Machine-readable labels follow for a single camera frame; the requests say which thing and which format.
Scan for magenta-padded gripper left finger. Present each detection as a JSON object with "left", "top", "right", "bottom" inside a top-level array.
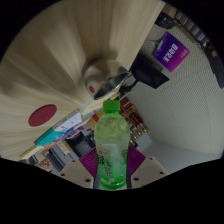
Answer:
[{"left": 58, "top": 147, "right": 101, "bottom": 189}]

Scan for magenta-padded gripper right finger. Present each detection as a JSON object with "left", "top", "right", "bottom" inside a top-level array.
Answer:
[{"left": 125, "top": 145, "right": 169, "bottom": 189}]

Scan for green tea plastic bottle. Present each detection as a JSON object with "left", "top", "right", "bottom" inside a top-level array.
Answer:
[{"left": 93, "top": 99, "right": 132, "bottom": 191}]

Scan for pink flowers in white pot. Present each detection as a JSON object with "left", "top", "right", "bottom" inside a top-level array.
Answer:
[{"left": 38, "top": 158, "right": 54, "bottom": 173}]

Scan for large cream book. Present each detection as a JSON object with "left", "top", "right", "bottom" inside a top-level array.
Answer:
[{"left": 18, "top": 144, "right": 44, "bottom": 160}]

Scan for white book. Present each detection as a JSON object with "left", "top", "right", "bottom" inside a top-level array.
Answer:
[{"left": 53, "top": 111, "right": 84, "bottom": 133}]

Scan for flat round red coaster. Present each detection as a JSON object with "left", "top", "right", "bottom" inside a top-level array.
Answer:
[{"left": 28, "top": 104, "right": 58, "bottom": 128}]

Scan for small cream book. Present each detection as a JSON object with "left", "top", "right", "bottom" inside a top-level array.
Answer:
[{"left": 79, "top": 94, "right": 119, "bottom": 116}]

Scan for black office chair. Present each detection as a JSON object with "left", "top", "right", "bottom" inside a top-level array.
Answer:
[{"left": 129, "top": 53, "right": 170, "bottom": 89}]

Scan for stainless steel cup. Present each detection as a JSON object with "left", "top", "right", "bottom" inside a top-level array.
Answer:
[{"left": 82, "top": 58, "right": 131, "bottom": 101}]

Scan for purple sign board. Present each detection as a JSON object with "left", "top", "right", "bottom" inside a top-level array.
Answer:
[{"left": 153, "top": 31, "right": 191, "bottom": 73}]

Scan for dark hard case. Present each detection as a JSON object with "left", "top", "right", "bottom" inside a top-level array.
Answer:
[{"left": 203, "top": 41, "right": 224, "bottom": 89}]

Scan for grey ribbed suitcase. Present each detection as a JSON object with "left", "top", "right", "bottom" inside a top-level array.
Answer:
[{"left": 174, "top": 9, "right": 208, "bottom": 44}]

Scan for black bag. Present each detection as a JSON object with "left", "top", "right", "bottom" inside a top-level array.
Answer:
[{"left": 154, "top": 11, "right": 178, "bottom": 29}]

